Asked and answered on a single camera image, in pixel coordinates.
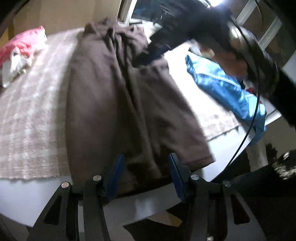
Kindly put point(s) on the pink plaid blanket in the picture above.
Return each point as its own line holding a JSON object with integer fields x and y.
{"x": 33, "y": 112}

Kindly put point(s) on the person's right hand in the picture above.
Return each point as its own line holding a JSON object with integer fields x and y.
{"x": 230, "y": 64}

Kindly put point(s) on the light wooden cabinet panel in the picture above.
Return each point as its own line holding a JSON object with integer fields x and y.
{"x": 59, "y": 15}

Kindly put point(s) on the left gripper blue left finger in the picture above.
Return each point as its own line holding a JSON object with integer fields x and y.
{"x": 59, "y": 218}

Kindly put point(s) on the pink folded garment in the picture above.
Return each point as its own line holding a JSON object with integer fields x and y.
{"x": 28, "y": 42}

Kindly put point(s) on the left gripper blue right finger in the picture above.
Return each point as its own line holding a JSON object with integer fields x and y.
{"x": 209, "y": 211}

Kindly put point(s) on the brown sweatshirt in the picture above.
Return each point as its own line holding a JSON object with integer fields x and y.
{"x": 115, "y": 109}

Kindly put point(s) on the white folded cloth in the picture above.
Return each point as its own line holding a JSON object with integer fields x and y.
{"x": 14, "y": 62}

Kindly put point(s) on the blue satin jacket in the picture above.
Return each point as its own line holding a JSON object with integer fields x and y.
{"x": 212, "y": 79}

